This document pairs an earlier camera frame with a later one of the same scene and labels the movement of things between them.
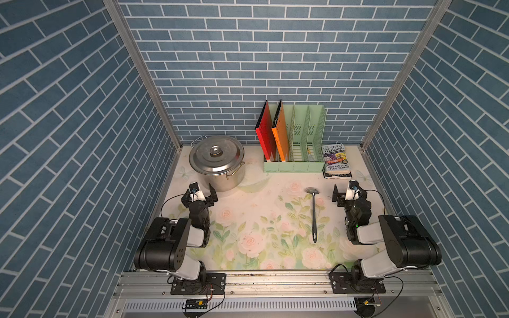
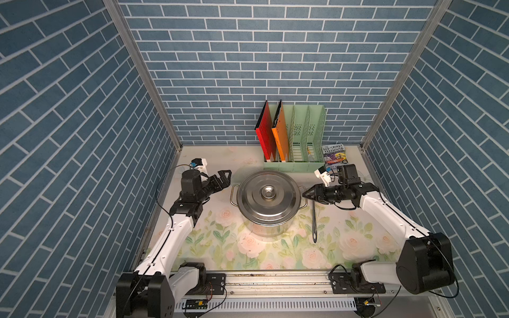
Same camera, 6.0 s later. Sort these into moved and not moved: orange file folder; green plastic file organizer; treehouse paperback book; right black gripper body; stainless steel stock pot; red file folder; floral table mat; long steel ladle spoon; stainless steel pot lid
Moved: stainless steel stock pot; stainless steel pot lid; right black gripper body
Not moved: floral table mat; red file folder; orange file folder; treehouse paperback book; long steel ladle spoon; green plastic file organizer
